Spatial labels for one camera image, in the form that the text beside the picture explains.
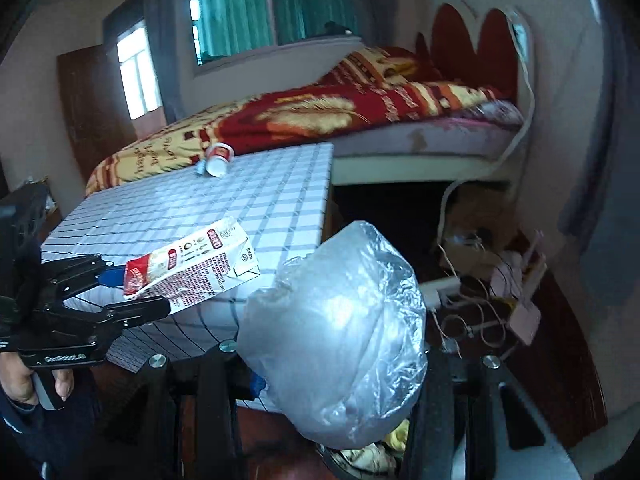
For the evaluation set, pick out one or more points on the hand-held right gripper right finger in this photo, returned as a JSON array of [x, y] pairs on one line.
[[440, 410]]

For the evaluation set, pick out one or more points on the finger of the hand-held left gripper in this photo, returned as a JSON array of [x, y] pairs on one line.
[[80, 270], [130, 312]]

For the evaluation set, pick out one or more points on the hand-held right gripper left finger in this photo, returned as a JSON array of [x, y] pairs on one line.
[[215, 410]]

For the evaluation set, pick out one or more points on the red and white carton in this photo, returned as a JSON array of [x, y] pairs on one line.
[[200, 265]]

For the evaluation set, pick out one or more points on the black trash bin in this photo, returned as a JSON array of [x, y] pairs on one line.
[[331, 461]]

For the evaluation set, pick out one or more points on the clear plastic bag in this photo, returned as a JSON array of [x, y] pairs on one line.
[[325, 335]]

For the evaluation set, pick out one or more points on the person's left forearm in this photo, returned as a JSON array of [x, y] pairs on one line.
[[30, 440]]

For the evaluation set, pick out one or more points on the person's left hand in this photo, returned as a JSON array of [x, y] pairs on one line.
[[17, 380]]

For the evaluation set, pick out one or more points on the yellow plastic bag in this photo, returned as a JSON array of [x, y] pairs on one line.
[[396, 437]]

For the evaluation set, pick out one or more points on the beige crumpled paper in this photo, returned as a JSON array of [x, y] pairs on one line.
[[362, 460]]

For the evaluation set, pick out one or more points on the white power strip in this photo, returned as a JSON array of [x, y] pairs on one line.
[[440, 287]]

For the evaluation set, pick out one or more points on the white router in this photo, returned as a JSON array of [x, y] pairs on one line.
[[525, 317]]

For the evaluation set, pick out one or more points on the white checkered table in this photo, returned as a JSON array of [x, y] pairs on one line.
[[200, 200]]

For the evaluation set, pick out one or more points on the light blue wrapper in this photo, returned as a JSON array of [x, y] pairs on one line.
[[200, 167]]

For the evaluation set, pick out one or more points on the brown wooden door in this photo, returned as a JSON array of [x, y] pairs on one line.
[[90, 110]]

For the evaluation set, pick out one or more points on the white paper cup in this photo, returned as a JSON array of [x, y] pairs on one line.
[[217, 167]]

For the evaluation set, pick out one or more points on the red paper cup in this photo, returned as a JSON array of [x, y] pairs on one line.
[[223, 150]]

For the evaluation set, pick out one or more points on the small bright window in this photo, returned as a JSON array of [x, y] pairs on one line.
[[135, 75]]

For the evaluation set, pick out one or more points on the grey curtain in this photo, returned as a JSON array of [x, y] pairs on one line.
[[165, 35]]

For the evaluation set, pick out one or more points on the red and yellow printed blanket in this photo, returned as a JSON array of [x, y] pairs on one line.
[[300, 110]]

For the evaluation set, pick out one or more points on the bed mattress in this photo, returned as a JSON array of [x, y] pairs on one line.
[[440, 135]]

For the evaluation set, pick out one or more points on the large green-glass window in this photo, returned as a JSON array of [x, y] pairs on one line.
[[235, 20]]

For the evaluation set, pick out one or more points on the red heart-shaped headboard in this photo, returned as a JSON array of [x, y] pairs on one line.
[[450, 45]]

